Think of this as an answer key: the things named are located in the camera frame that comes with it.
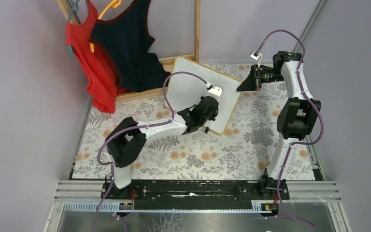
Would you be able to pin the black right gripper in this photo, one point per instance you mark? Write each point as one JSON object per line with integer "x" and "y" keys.
{"x": 255, "y": 78}

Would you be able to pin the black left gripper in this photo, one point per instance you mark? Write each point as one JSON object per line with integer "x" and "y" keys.
{"x": 211, "y": 114}

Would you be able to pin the yellow framed whiteboard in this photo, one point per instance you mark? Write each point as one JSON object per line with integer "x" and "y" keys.
{"x": 185, "y": 90}

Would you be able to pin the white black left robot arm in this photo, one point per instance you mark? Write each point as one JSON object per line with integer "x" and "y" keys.
{"x": 127, "y": 140}

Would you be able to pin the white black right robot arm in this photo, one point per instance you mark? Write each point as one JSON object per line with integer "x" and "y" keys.
{"x": 295, "y": 121}

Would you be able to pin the floral patterned table mat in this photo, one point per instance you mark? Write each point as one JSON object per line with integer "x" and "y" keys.
{"x": 241, "y": 152}

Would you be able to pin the dark navy tank top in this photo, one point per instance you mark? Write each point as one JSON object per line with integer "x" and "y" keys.
{"x": 125, "y": 40}

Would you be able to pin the red tank top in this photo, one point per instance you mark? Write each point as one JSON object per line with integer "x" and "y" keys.
{"x": 96, "y": 66}

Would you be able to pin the teal clothes hanger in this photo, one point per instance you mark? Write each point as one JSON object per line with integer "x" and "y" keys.
{"x": 69, "y": 26}

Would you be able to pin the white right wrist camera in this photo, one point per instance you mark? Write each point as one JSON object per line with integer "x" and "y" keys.
{"x": 257, "y": 56}

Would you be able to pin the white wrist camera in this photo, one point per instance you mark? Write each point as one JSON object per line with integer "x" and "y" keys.
{"x": 257, "y": 56}
{"x": 214, "y": 91}

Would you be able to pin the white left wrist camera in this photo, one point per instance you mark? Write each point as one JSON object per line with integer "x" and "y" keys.
{"x": 214, "y": 91}

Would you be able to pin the white slotted cable duct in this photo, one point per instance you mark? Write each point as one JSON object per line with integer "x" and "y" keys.
{"x": 127, "y": 207}

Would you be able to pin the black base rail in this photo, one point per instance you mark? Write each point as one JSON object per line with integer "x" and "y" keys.
{"x": 211, "y": 194}

